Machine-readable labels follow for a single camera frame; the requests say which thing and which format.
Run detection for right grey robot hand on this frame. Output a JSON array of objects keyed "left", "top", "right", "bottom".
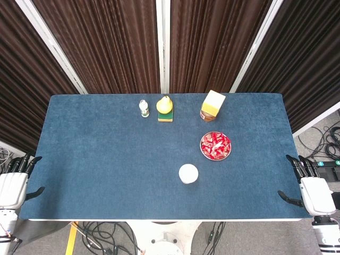
[{"left": 277, "top": 154, "right": 337, "bottom": 216}]

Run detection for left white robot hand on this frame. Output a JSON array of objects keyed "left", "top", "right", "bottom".
[{"left": 0, "top": 153, "right": 46, "bottom": 210}]

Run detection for round steel plate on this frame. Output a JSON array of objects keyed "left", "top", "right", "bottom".
[{"left": 199, "top": 131, "right": 232, "bottom": 161}]

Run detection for white paper cup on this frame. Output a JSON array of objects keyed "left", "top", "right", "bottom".
[{"left": 178, "top": 163, "right": 199, "bottom": 185}]

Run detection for black foot pedal board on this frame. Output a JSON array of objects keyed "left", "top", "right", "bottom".
[{"left": 312, "top": 159, "right": 340, "bottom": 184}]

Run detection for yellow floor tape strip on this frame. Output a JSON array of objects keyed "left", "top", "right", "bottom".
[{"left": 65, "top": 222, "right": 79, "bottom": 255}]

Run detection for brown pleated partition panel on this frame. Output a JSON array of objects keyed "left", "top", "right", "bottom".
[
  {"left": 235, "top": 0, "right": 340, "bottom": 133},
  {"left": 31, "top": 0, "right": 162, "bottom": 95},
  {"left": 0, "top": 0, "right": 80, "bottom": 157},
  {"left": 169, "top": 0, "right": 274, "bottom": 94}
]

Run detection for blue table mat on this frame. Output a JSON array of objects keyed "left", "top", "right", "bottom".
[{"left": 20, "top": 93, "right": 313, "bottom": 221}]

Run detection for white table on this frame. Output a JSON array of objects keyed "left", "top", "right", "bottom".
[{"left": 26, "top": 218, "right": 303, "bottom": 223}]

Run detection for glass honey jar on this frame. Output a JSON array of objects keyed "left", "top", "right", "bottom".
[{"left": 199, "top": 103, "right": 217, "bottom": 123}]

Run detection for yellow foam block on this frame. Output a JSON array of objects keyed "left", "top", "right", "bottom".
[{"left": 201, "top": 89, "right": 227, "bottom": 117}]

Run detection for small white drink bottle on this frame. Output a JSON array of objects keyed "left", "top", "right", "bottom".
[{"left": 138, "top": 99, "right": 150, "bottom": 118}]

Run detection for green yellow scouring sponge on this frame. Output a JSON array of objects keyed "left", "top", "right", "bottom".
[{"left": 157, "top": 103, "right": 175, "bottom": 123}]

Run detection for yellow pear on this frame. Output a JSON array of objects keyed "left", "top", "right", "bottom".
[{"left": 156, "top": 95, "right": 174, "bottom": 115}]

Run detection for grey floor cables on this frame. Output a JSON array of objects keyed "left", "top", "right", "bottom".
[{"left": 0, "top": 147, "right": 13, "bottom": 163}]

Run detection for white partition base rail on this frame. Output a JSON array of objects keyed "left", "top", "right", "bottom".
[
  {"left": 292, "top": 107, "right": 340, "bottom": 138},
  {"left": 0, "top": 140, "right": 35, "bottom": 162}
]

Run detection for black coiled floor cables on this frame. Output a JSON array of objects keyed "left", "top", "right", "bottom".
[{"left": 297, "top": 124, "right": 340, "bottom": 162}]

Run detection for black cable with inline box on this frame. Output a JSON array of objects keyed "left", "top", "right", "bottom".
[{"left": 204, "top": 222, "right": 226, "bottom": 255}]

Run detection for black floor cable tangle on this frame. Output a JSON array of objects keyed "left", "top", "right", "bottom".
[{"left": 79, "top": 222, "right": 144, "bottom": 255}]

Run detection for white partition post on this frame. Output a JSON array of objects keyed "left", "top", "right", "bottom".
[
  {"left": 229, "top": 0, "right": 283, "bottom": 94},
  {"left": 14, "top": 0, "right": 89, "bottom": 95},
  {"left": 155, "top": 0, "right": 171, "bottom": 94}
]

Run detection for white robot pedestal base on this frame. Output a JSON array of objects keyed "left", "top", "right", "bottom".
[{"left": 124, "top": 220, "right": 204, "bottom": 255}]

